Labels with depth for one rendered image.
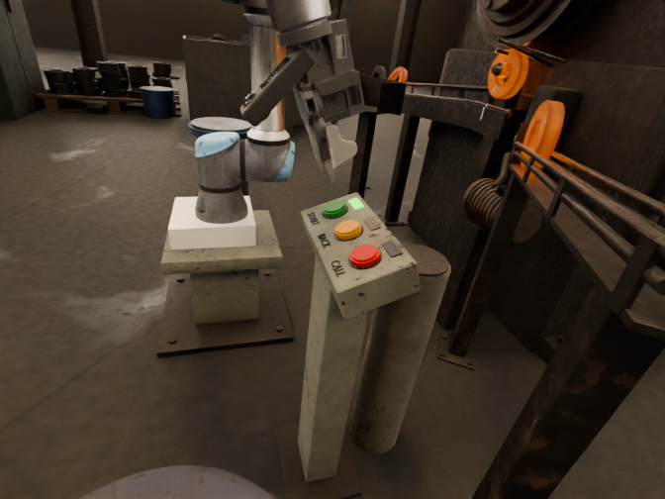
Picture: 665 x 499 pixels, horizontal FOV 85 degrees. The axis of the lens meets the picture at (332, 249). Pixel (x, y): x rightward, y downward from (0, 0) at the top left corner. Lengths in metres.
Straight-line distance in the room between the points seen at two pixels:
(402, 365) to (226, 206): 0.63
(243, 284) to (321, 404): 0.55
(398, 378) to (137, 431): 0.63
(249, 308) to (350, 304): 0.78
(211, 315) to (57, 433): 0.45
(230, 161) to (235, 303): 0.45
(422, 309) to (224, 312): 0.72
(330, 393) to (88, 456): 0.59
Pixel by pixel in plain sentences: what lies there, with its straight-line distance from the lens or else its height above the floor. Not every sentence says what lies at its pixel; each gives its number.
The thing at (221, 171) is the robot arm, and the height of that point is 0.51.
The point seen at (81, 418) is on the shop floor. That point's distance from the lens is 1.13.
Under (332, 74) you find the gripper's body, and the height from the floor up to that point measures 0.81.
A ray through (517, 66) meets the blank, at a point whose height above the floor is 0.84.
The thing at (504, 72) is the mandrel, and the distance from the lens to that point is 1.43.
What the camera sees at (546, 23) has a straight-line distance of 1.32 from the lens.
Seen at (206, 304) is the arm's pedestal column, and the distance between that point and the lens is 1.20.
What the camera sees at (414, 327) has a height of 0.41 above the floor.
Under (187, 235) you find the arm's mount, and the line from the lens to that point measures 1.07.
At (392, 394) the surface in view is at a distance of 0.83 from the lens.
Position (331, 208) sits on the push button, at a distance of 0.60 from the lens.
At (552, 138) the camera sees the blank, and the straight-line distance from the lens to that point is 0.93.
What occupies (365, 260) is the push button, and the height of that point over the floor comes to 0.61.
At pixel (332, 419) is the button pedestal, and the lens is 0.77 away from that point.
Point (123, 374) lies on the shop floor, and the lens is 1.19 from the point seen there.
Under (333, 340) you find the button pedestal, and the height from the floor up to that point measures 0.43.
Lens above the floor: 0.85
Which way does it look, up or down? 30 degrees down
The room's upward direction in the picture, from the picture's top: 7 degrees clockwise
